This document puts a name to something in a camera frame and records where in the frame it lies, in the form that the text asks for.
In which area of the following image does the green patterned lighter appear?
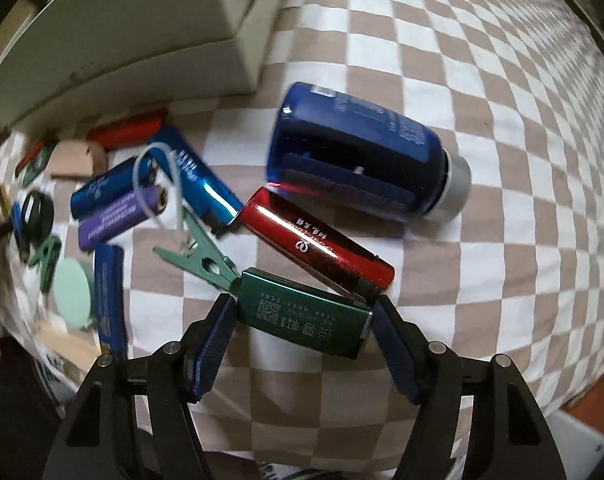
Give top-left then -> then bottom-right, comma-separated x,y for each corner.
21,146 -> 54,188

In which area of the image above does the green clothespin with white loop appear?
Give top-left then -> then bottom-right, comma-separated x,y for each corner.
131,142 -> 241,295

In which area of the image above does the mint green round disc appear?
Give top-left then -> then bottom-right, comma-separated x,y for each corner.
52,258 -> 93,330

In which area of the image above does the dark blue glass jar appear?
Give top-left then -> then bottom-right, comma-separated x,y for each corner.
266,81 -> 471,222

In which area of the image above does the thin red lighter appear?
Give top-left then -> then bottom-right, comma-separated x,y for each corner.
14,141 -> 46,178

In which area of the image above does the purple lighter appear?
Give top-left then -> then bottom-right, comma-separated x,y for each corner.
78,184 -> 168,252

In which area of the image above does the matte blue lighter yellow logo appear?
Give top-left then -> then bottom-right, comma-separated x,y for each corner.
93,243 -> 128,360

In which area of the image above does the small green clothespin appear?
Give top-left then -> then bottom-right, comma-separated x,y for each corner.
27,234 -> 62,294

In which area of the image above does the dark green lighter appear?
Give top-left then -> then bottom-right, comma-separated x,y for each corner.
237,268 -> 372,360

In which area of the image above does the white shoe box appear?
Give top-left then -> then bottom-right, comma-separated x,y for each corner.
0,0 -> 279,133

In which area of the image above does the glossy blue lighter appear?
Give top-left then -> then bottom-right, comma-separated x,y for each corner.
70,155 -> 157,220
149,125 -> 243,235

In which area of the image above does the red lighter near box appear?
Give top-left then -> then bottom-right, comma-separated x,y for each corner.
86,108 -> 168,151

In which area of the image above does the glossy red lighter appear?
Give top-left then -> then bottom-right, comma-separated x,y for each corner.
239,186 -> 395,297

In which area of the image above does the wooden strip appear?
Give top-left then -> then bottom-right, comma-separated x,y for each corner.
36,322 -> 101,372

